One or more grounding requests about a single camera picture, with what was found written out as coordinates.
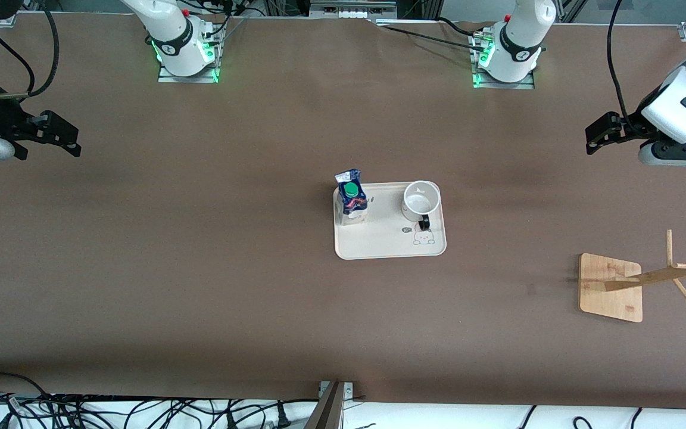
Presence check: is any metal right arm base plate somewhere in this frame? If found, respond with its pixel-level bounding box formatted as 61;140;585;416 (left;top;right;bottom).
157;23;220;84

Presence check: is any metal camera post bracket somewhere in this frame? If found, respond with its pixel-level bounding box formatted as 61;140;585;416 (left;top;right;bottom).
303;380;356;429

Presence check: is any blue white milk carton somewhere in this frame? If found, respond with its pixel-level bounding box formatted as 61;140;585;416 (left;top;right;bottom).
334;169;369;225

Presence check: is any white smiley mug black handle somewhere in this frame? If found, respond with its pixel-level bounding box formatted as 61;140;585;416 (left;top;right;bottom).
401;181;441;231

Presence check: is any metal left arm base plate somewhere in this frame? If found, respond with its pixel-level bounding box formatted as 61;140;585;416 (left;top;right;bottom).
472;30;536;91

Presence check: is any black cable on table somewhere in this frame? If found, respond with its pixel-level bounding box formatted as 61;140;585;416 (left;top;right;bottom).
372;17;494;53

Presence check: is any cream rabbit print tray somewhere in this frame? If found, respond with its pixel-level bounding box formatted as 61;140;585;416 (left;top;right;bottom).
333;181;447;261

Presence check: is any tangled black floor cable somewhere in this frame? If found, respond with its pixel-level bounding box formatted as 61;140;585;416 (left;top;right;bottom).
0;390;320;429

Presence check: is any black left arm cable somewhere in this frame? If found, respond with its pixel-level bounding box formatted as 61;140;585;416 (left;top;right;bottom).
607;0;643;130

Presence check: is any grey metal equipment box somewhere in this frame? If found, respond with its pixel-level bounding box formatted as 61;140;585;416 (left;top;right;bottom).
309;0;398;22

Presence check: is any thick black arching cable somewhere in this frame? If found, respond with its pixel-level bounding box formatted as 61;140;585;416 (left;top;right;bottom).
0;372;58;401

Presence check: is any wooden cup rack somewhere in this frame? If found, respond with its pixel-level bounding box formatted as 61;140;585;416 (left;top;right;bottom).
578;229;686;324

